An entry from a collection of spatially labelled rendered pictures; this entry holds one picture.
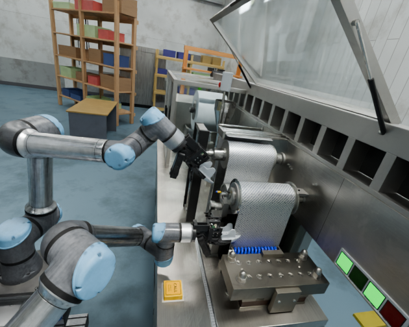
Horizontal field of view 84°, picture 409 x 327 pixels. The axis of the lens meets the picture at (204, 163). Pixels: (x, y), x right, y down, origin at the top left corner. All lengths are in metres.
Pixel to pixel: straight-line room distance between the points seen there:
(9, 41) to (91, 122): 6.57
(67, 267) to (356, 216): 0.86
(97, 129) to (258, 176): 3.67
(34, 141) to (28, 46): 9.61
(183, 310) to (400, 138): 0.90
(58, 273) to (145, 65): 7.91
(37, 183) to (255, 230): 0.91
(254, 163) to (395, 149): 0.55
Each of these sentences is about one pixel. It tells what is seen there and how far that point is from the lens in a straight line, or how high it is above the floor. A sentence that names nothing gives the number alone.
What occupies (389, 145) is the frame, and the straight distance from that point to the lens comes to 0.87.
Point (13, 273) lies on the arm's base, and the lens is 1.24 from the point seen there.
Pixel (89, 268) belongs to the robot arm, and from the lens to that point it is 0.63.
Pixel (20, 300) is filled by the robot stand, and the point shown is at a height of 0.73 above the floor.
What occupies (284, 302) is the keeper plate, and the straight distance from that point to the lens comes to 1.05.
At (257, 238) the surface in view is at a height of 1.08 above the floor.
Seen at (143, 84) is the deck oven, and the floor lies 0.80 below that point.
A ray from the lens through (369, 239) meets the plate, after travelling 0.91.
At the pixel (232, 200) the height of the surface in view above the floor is 1.25.
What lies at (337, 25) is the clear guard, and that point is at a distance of 0.79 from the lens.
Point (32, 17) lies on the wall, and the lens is 10.36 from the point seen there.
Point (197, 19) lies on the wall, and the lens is 9.85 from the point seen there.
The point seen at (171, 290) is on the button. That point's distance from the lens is 1.01.
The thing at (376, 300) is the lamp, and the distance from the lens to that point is 0.93.
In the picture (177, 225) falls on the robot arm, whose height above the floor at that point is 1.15.
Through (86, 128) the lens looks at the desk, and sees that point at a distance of 4.53.
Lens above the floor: 1.73
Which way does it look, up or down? 23 degrees down
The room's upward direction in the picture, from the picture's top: 10 degrees clockwise
